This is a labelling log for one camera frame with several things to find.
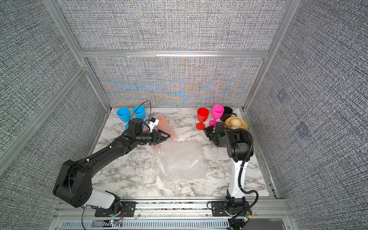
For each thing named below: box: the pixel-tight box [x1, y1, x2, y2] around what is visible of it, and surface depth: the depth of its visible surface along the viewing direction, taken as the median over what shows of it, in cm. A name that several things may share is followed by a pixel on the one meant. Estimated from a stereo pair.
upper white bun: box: [230, 118, 242, 130], surface depth 106 cm
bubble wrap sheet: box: [153, 139, 208, 187], surface depth 89 cm
